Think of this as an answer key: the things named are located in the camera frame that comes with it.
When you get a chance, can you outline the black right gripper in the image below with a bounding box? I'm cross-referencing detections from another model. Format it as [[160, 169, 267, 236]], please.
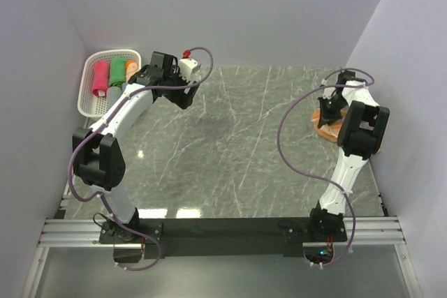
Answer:
[[317, 95, 347, 130]]

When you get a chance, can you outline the orange patterned towel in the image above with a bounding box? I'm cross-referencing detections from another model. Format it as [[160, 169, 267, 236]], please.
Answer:
[[310, 106, 385, 160]]

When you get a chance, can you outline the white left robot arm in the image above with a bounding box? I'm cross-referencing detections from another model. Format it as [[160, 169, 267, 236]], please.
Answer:
[[68, 49, 202, 244]]

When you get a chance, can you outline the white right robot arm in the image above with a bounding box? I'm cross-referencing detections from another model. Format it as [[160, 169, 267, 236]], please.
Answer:
[[307, 68, 390, 241]]

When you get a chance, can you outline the orange rolled towel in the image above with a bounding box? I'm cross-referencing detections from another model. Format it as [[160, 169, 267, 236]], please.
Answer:
[[125, 60, 140, 82]]

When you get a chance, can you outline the green rolled towel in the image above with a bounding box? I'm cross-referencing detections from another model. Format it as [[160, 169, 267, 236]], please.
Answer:
[[109, 57, 126, 87]]

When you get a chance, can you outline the pink rolled towel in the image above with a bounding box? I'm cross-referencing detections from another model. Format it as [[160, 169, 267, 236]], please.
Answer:
[[92, 61, 110, 97]]

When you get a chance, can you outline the white plastic basket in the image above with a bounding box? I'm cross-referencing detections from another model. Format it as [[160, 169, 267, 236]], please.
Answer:
[[78, 49, 141, 119]]

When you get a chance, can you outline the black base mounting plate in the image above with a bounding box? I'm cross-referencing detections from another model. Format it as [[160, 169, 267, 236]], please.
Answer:
[[98, 216, 346, 263]]

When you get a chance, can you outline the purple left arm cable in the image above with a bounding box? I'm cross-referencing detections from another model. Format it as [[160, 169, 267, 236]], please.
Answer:
[[67, 46, 214, 271]]

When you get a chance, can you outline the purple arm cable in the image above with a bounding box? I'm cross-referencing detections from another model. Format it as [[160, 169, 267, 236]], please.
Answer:
[[67, 46, 214, 271], [277, 67, 374, 269]]

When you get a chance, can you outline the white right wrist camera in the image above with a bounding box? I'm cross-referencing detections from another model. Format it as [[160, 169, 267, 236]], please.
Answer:
[[318, 84, 337, 100]]

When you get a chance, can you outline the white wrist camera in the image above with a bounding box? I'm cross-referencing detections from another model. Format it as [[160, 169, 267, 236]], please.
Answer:
[[178, 58, 201, 82], [318, 84, 337, 100]]

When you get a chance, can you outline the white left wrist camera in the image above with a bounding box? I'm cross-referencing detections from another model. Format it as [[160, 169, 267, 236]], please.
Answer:
[[178, 58, 201, 82]]

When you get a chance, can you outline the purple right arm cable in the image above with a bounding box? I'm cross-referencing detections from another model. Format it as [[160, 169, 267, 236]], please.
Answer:
[[277, 67, 374, 269]]

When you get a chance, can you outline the aluminium rail frame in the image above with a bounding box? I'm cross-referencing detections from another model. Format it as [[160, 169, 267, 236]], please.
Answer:
[[20, 116, 423, 298]]

